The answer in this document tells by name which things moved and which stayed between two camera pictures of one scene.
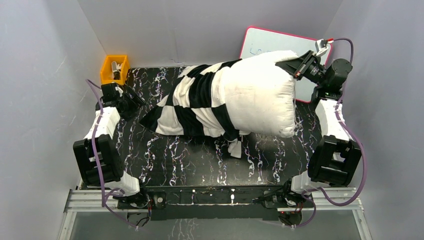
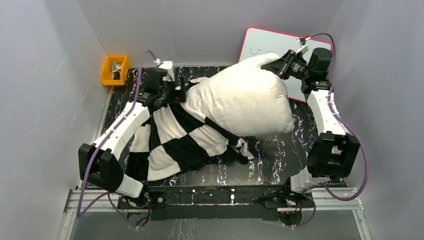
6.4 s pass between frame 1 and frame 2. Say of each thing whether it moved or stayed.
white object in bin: stayed
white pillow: stayed
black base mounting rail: stayed
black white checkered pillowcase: moved
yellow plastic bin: stayed
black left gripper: moved
